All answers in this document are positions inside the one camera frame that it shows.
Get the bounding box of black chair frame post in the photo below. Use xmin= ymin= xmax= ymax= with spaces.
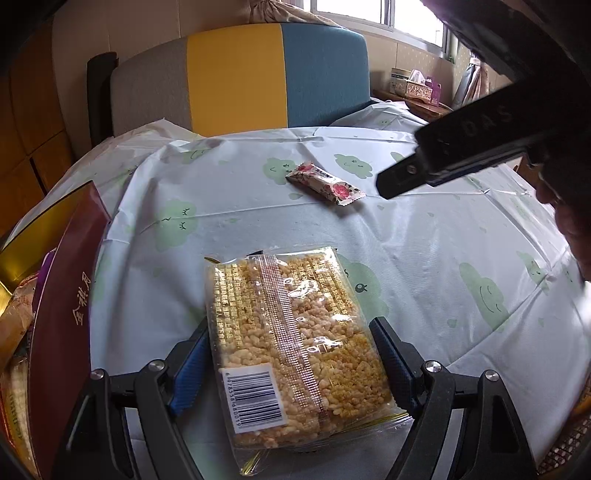
xmin=86 ymin=52 xmax=119 ymax=147

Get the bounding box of person's right hand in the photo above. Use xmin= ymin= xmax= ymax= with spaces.
xmin=536 ymin=158 xmax=590 ymax=281

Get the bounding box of patterned tissue box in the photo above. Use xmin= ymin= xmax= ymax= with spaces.
xmin=390 ymin=68 xmax=442 ymax=106

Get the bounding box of pink floral candy wrapper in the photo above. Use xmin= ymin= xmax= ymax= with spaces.
xmin=287 ymin=162 xmax=366 ymax=207

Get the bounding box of clear puffed rice cake pack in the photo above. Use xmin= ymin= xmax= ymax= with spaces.
xmin=205 ymin=246 xmax=409 ymax=477

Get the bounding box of gold-lined maroon tin box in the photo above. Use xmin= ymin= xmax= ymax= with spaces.
xmin=1 ymin=182 xmax=110 ymax=479

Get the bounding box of purple snack packet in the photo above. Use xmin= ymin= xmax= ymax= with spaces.
xmin=32 ymin=248 xmax=56 ymax=316

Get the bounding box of grey yellow blue chair back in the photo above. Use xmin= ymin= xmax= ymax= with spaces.
xmin=110 ymin=23 xmax=370 ymax=137

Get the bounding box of white cloud-print tablecloth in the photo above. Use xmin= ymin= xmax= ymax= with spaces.
xmin=34 ymin=120 xmax=590 ymax=468

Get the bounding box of beige tied curtain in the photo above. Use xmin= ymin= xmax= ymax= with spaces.
xmin=249 ymin=0 xmax=341 ymax=28

